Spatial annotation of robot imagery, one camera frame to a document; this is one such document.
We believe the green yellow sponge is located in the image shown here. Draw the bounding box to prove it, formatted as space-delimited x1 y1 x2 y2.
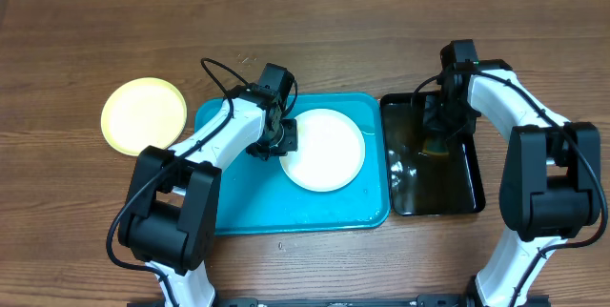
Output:
421 135 449 156

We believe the white plate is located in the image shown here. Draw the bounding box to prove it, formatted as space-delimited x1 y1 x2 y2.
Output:
280 109 366 193

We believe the yellow plate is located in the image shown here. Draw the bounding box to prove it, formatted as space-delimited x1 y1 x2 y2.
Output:
100 77 188 156

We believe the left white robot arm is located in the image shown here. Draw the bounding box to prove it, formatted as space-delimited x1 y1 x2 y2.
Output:
106 83 298 306

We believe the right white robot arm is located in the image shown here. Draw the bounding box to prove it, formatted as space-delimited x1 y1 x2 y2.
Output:
422 59 609 306

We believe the black water tray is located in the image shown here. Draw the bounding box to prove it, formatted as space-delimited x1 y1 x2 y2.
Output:
380 92 486 216

